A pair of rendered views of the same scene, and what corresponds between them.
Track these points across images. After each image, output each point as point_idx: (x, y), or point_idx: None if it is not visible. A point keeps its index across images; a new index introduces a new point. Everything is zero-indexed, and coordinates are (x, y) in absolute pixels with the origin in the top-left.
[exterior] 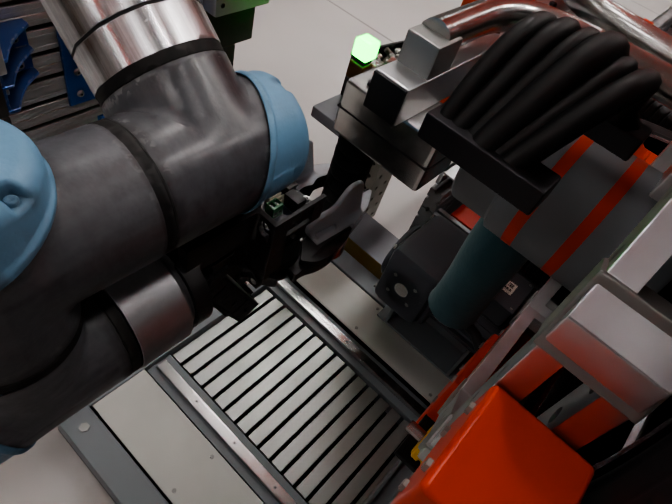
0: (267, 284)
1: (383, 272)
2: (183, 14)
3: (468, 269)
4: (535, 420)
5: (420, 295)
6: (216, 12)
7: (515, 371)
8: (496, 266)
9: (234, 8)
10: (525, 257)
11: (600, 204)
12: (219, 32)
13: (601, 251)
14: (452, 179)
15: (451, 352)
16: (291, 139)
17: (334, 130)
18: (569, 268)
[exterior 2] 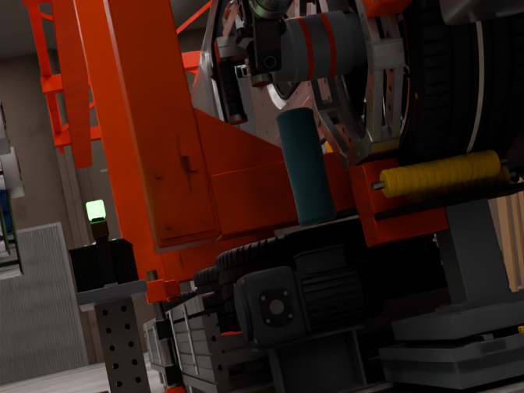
0: (282, 23)
1: (253, 314)
2: None
3: (304, 161)
4: None
5: (291, 292)
6: (20, 182)
7: None
8: (313, 143)
9: (22, 185)
10: (322, 64)
11: (321, 17)
12: (12, 217)
13: (338, 25)
14: (210, 293)
15: (348, 386)
16: None
17: (110, 295)
18: (338, 40)
